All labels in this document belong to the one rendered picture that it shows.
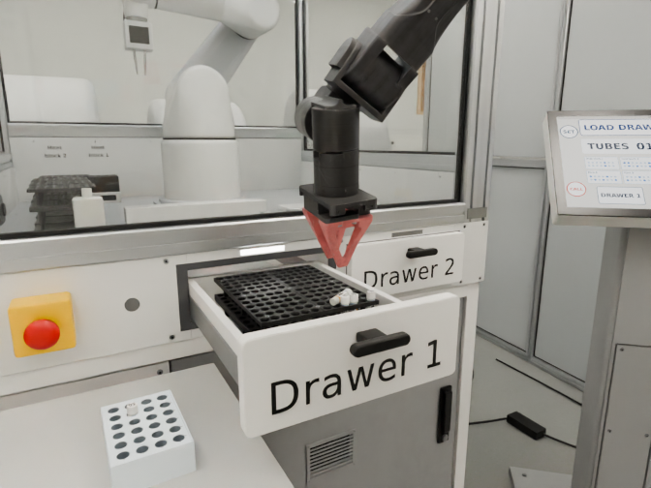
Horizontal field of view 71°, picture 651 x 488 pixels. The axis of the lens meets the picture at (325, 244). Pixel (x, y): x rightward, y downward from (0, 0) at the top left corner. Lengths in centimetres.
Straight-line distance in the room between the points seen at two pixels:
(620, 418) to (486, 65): 97
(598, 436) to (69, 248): 134
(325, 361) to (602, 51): 203
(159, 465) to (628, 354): 116
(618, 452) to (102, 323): 131
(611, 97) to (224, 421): 201
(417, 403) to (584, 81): 168
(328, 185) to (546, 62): 205
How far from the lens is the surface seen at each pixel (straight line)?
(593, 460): 155
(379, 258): 89
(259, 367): 48
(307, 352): 50
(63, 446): 68
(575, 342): 246
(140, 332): 78
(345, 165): 55
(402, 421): 114
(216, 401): 70
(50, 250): 73
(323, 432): 102
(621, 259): 133
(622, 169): 126
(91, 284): 75
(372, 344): 49
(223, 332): 60
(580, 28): 244
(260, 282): 74
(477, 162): 106
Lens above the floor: 112
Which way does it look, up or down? 12 degrees down
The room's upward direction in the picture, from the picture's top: straight up
